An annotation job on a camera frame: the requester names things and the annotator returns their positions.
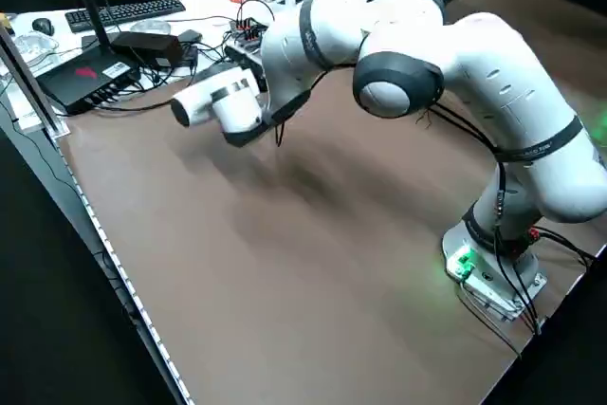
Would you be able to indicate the aluminium table edge strip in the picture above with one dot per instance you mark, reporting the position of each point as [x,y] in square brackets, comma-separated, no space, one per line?
[126,281]

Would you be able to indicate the green-lit connector board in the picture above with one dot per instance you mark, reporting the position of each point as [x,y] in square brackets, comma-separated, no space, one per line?
[462,260]

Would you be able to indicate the small black adapter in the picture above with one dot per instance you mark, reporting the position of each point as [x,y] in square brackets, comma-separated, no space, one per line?
[189,36]

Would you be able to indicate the flat metal dish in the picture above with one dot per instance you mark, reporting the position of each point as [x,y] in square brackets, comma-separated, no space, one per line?
[151,28]

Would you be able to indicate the black power brick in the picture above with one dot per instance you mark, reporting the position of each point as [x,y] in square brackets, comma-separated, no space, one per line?
[147,47]

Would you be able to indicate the aluminium table corner post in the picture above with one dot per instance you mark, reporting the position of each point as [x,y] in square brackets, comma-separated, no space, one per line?
[28,82]

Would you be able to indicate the black computer mouse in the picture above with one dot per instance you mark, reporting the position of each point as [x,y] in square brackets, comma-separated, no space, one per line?
[43,25]

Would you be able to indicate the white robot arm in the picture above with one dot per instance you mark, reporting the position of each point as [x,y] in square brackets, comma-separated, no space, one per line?
[521,92]

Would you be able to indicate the black keyboard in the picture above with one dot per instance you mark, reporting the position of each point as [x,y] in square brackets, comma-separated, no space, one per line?
[123,11]

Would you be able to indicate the white paper label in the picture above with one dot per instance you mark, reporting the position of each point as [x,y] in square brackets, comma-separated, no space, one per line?
[28,121]

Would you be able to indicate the black stand pole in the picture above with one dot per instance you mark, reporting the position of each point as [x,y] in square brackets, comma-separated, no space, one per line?
[90,2]

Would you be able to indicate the black box with red logo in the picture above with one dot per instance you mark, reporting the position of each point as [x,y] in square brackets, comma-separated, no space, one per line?
[80,85]

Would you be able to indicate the foil tray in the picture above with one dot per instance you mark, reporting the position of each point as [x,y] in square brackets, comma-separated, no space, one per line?
[35,47]

